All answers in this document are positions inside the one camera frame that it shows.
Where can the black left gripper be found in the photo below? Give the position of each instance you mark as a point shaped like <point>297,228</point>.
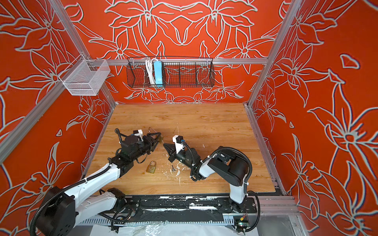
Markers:
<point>152,143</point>

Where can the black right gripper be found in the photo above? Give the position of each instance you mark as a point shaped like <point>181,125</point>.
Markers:
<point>172,149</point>

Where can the brass padlock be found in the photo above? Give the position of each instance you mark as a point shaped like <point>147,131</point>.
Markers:
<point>156,135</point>
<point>151,168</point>

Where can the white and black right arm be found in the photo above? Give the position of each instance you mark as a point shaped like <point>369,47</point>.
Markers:
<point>231,165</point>

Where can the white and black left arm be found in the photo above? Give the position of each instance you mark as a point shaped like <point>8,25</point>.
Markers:
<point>63,208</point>

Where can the light blue box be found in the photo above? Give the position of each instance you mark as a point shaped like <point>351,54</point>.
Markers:
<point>158,73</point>

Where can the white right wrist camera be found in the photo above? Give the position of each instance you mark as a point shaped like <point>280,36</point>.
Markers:
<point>178,142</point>

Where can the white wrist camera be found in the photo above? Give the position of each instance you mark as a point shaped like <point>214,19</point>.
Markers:
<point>178,142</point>
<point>138,133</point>

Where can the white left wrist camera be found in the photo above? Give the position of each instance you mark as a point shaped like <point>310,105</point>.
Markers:
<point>138,133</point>

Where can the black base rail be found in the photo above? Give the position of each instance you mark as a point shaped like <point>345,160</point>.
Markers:
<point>190,209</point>

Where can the black wire wall basket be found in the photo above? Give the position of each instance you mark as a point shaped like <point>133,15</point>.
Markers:
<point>177,72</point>

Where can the white mesh wall basket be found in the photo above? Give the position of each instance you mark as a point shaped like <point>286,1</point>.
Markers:
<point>86,77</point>

